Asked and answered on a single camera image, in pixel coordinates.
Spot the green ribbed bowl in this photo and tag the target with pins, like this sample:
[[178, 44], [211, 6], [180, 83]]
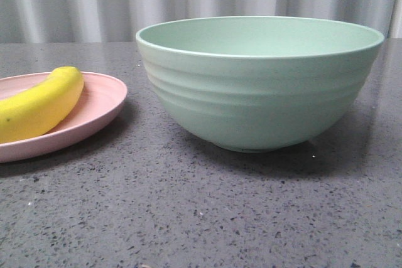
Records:
[[257, 83]]

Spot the pink plate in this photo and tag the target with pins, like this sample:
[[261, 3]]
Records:
[[100, 102]]

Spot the yellow banana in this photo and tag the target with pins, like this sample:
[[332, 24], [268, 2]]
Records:
[[39, 109]]

